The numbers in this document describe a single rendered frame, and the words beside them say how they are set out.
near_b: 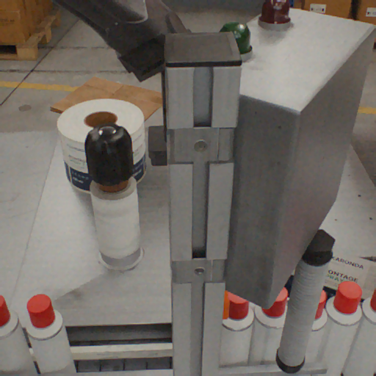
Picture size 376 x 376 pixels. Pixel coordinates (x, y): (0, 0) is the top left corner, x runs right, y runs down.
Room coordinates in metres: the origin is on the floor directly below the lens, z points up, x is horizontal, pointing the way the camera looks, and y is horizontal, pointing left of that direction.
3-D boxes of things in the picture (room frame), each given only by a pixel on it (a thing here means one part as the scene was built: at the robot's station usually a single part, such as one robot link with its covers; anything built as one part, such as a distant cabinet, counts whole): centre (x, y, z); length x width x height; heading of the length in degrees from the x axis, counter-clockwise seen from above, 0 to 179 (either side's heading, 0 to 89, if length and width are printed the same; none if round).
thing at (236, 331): (0.44, -0.07, 0.98); 0.05 x 0.05 x 0.20
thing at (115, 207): (0.71, 0.13, 1.03); 0.09 x 0.09 x 0.30
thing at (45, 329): (0.42, 0.20, 0.98); 0.05 x 0.05 x 0.20
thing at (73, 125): (1.00, 0.20, 0.95); 0.20 x 0.20 x 0.14
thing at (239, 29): (0.33, -0.04, 1.49); 0.03 x 0.03 x 0.02
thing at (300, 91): (0.35, -0.07, 1.38); 0.17 x 0.10 x 0.19; 148
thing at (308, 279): (0.34, -0.13, 1.18); 0.04 x 0.04 x 0.21
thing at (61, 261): (0.88, -0.06, 0.86); 0.80 x 0.67 x 0.05; 93
